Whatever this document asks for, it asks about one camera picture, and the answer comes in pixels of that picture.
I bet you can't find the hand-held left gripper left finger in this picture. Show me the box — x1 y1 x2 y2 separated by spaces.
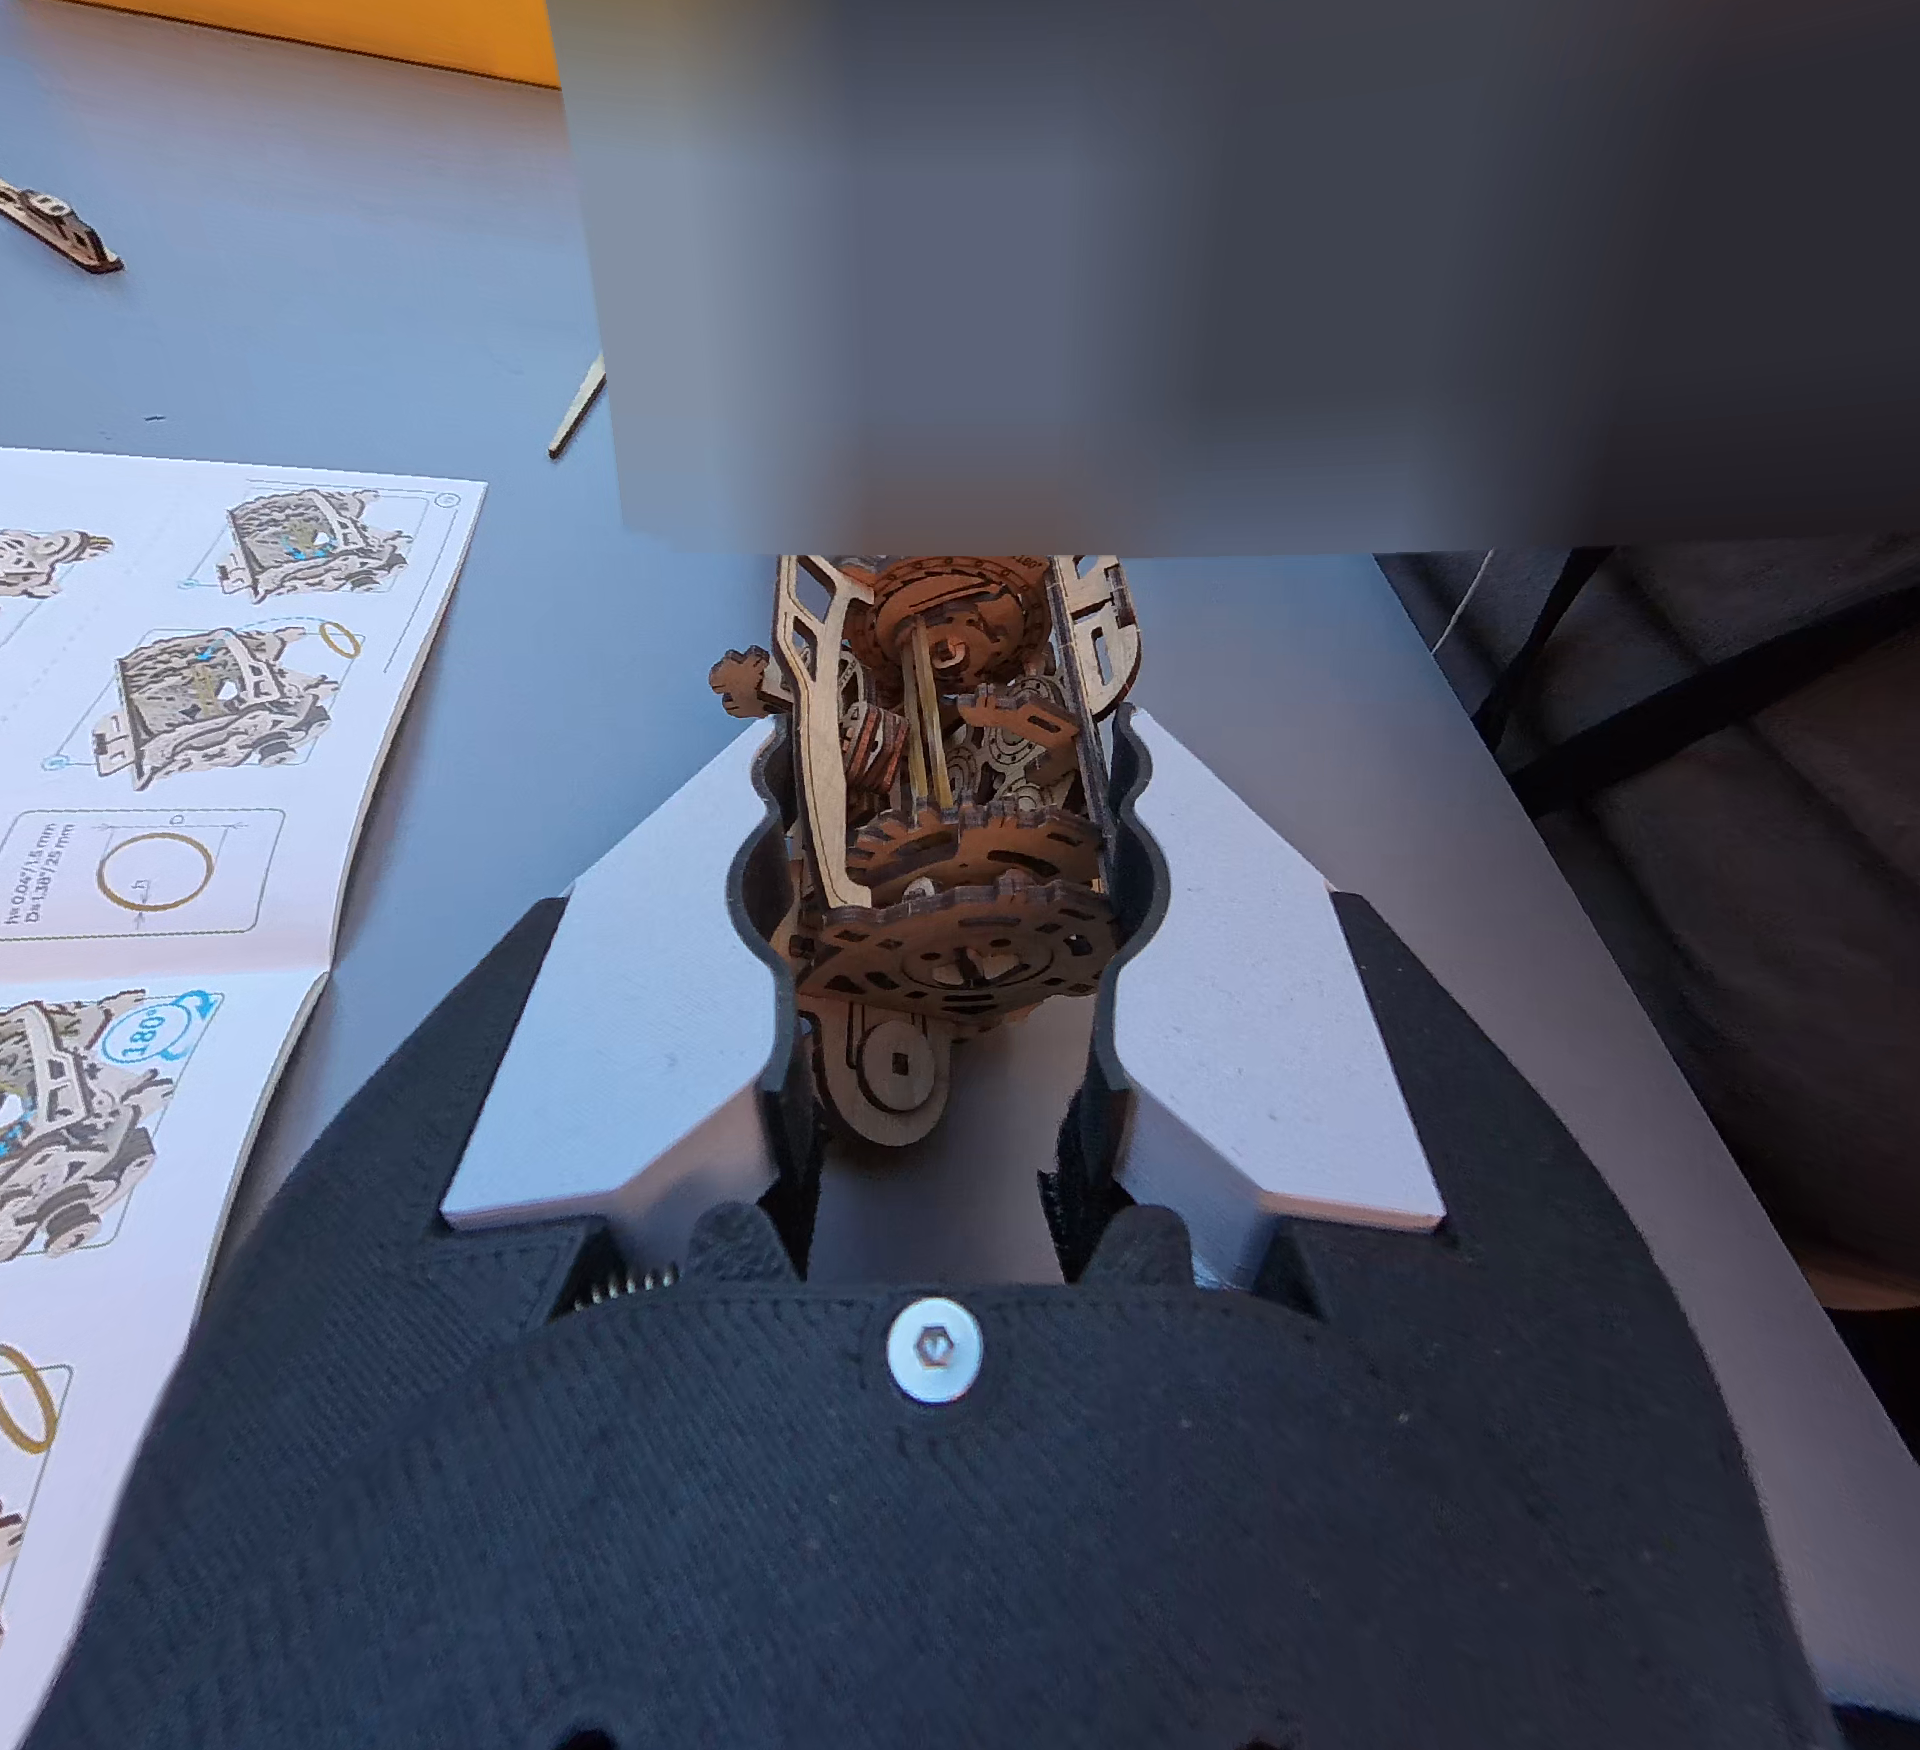
436 712 823 1267

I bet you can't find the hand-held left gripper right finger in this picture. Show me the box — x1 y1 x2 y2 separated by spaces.
1091 703 1449 1286

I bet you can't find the wooden mechanical model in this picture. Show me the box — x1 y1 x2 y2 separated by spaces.
708 552 1146 1150

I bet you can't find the white instruction booklet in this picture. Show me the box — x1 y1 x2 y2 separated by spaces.
0 447 489 1678

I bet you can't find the small dark wooden strip part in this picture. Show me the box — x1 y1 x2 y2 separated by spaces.
0 177 126 275

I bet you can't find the white cord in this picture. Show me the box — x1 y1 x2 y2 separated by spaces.
1431 550 1503 663

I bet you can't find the black strap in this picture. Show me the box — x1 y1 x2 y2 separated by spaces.
1470 550 1920 822

